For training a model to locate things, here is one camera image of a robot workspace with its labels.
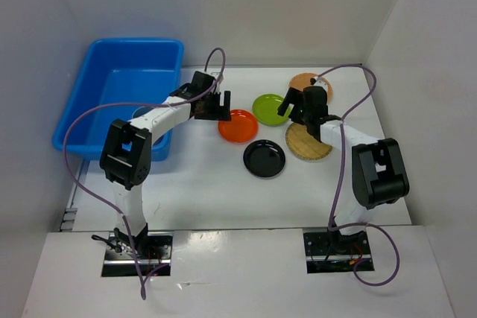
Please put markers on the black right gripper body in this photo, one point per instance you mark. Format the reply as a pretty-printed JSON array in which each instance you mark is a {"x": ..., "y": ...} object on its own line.
[{"x": 308, "y": 114}]

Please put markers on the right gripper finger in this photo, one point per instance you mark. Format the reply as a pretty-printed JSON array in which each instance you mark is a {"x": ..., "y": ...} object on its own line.
[
  {"x": 293, "y": 97},
  {"x": 296, "y": 114}
]

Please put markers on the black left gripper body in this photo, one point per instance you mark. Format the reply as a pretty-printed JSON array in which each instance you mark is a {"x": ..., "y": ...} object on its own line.
[{"x": 212, "y": 110}]

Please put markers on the orange plastic plate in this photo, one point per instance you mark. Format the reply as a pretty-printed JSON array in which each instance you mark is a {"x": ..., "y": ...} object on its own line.
[{"x": 242, "y": 127}]

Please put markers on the blue plastic cup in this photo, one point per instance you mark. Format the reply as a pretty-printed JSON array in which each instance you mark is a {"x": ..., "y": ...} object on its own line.
[{"x": 143, "y": 110}]

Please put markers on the pink plastic cup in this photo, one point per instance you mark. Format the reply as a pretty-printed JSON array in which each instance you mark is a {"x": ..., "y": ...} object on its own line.
[{"x": 158, "y": 141}]

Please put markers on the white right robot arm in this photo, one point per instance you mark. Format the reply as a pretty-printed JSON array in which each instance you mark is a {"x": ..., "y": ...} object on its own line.
[{"x": 372, "y": 171}]

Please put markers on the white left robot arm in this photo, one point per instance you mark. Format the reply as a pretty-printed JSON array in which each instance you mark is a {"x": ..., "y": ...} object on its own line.
[{"x": 127, "y": 153}]

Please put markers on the blue plastic bin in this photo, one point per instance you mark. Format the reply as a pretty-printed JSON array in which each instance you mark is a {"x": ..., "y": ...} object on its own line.
[{"x": 117, "y": 77}]

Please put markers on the brown woven bamboo tray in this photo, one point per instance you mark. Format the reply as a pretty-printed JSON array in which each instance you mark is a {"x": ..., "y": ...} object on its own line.
[{"x": 305, "y": 79}]

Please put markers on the green-rimmed bamboo tray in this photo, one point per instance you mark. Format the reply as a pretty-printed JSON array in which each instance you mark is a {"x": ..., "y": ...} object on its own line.
[{"x": 303, "y": 145}]

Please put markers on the green plastic plate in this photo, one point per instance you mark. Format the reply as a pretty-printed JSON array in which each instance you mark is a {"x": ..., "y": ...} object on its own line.
[{"x": 265, "y": 109}]

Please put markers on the black plastic plate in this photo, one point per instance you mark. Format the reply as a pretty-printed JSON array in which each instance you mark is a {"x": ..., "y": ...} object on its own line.
[{"x": 264, "y": 159}]

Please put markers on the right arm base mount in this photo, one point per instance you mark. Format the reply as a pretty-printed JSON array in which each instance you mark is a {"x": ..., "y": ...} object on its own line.
[{"x": 332, "y": 252}]

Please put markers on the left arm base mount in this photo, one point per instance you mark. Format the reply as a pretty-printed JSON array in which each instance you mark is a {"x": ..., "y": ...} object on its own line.
[{"x": 155, "y": 257}]

